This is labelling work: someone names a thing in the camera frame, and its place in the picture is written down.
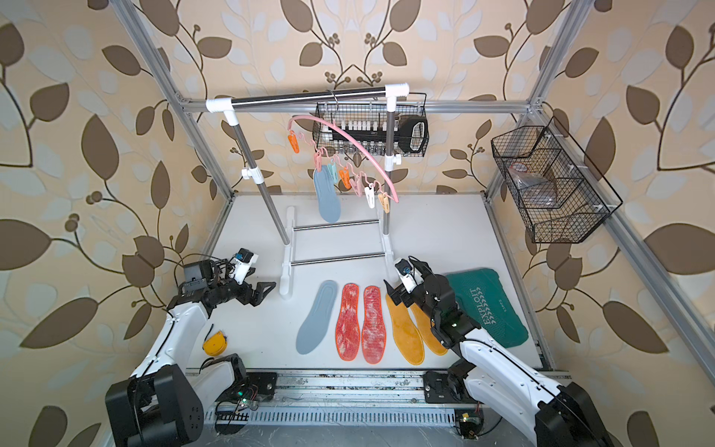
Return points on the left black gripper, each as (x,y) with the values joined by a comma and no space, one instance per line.
(260,294)

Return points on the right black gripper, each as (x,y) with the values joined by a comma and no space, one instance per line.
(400,293)

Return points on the yellow fuzzy insole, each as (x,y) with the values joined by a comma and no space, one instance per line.
(405,333)
(423,324)

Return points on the grey blue insole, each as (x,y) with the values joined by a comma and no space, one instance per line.
(329,205)
(315,327)

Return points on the red patterned insole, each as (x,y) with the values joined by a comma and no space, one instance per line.
(374,334)
(347,331)

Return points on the pink clip hanger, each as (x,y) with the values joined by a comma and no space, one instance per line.
(349,164)

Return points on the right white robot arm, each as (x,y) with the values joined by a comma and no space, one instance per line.
(546,412)

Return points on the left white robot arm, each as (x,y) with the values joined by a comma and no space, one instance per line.
(159,405)

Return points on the green plastic tool case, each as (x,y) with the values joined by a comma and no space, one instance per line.
(482,297)

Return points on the yellow tape measure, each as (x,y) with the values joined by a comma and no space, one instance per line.
(215,344)

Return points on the metal clothes rack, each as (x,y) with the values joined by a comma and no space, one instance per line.
(230,107)

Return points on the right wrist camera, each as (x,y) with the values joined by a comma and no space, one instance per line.
(406,273)

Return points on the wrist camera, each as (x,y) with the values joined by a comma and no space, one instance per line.
(242,265)
(406,273)

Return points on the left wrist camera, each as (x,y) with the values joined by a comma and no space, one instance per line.
(242,265)

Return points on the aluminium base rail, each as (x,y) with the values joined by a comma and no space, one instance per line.
(347,398)

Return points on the back black wire basket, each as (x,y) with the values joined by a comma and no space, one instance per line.
(367,122)

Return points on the side black wire basket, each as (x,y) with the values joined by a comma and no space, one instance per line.
(559,191)

